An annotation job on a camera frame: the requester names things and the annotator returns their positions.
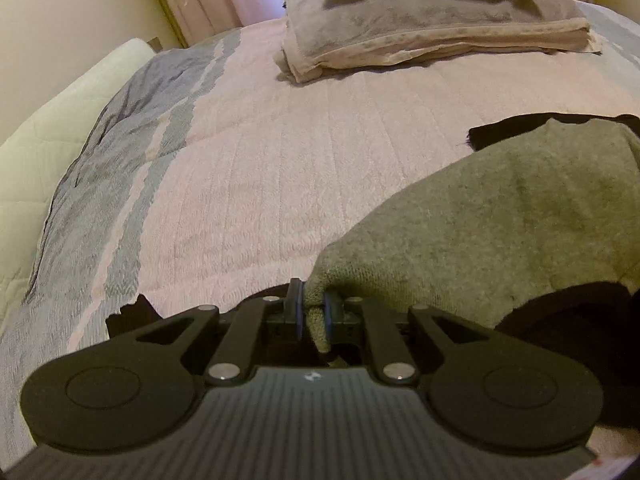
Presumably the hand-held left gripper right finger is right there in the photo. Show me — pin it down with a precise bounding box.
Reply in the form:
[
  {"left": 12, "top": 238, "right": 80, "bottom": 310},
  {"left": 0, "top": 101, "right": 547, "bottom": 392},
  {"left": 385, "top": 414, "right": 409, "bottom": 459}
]
[{"left": 323, "top": 291, "right": 495, "bottom": 386}]

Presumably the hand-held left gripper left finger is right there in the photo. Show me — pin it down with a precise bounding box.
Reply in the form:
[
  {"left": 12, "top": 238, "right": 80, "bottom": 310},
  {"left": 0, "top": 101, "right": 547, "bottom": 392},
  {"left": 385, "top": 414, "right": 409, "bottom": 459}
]
[{"left": 134, "top": 278, "right": 304, "bottom": 386}]

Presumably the grey-green knit sweater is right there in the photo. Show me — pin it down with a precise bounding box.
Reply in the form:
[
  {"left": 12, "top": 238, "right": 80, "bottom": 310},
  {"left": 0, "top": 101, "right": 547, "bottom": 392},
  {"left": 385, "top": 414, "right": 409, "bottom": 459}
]
[{"left": 304, "top": 117, "right": 640, "bottom": 357}]

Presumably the black garment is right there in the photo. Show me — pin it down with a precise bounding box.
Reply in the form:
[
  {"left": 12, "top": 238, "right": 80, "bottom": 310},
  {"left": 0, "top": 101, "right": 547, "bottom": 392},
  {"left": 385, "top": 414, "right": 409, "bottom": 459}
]
[{"left": 105, "top": 112, "right": 640, "bottom": 433}]

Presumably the pink and blue striped bedspread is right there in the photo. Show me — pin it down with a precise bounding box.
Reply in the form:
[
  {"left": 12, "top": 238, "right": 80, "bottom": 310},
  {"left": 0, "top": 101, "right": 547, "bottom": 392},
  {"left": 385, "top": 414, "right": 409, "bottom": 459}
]
[{"left": 0, "top": 0, "right": 640, "bottom": 466}]

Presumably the beige folded blanket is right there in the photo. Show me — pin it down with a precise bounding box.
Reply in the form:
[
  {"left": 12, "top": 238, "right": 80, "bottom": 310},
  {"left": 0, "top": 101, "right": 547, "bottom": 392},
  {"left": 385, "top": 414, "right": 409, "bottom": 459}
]
[{"left": 275, "top": 16, "right": 604, "bottom": 84}]

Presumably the grey folded blanket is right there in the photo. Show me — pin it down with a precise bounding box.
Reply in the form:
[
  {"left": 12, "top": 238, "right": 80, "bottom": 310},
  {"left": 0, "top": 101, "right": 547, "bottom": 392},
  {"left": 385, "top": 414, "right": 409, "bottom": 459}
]
[{"left": 282, "top": 0, "right": 587, "bottom": 68}]

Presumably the wooden window frame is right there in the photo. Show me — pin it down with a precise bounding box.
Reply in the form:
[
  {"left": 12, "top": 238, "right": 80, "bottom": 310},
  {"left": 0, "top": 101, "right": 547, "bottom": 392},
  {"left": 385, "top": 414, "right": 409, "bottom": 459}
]
[{"left": 139, "top": 0, "right": 190, "bottom": 50}]

